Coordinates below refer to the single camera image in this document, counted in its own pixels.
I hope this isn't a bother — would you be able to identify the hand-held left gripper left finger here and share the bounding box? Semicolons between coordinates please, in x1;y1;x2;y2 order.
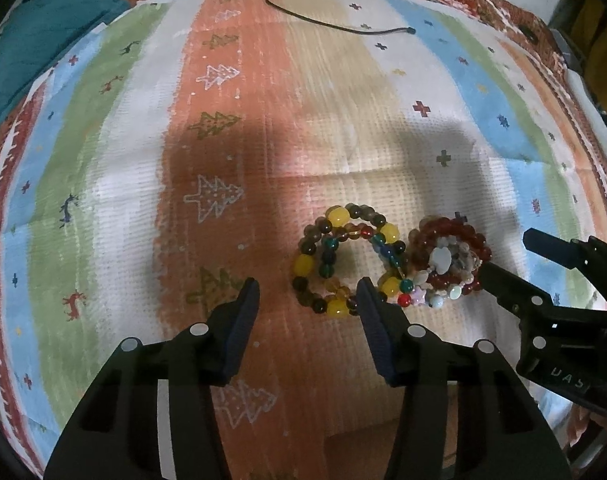
43;276;261;480

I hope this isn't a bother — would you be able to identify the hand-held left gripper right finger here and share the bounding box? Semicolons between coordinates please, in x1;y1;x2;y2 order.
357;276;571;480

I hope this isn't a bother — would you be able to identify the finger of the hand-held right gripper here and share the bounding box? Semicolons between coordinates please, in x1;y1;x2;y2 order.
523;228;591;271
478;260;554;323

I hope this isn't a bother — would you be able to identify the white shell bracelet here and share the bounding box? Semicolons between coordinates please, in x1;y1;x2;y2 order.
413;242;484;310

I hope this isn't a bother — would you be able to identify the red bead bracelet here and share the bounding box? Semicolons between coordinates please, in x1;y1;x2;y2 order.
408;216;491;293

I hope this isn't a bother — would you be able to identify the multicolour bead bracelet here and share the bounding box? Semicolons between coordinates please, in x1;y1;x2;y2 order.
318;232;424;308

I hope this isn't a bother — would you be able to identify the yellow brown bead bracelet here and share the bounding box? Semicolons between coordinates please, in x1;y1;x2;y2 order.
293;203;401;320

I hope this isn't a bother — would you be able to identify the white bar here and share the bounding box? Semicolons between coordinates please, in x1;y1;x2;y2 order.
566;70;607;168

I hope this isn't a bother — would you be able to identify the striped printed mat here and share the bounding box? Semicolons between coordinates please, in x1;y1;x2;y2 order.
3;0;607;480

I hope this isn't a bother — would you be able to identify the striped patterned tablecloth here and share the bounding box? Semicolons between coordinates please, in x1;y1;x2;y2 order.
0;0;607;480

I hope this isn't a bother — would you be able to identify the teal pillow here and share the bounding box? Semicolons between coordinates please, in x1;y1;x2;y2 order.
0;0;131;126

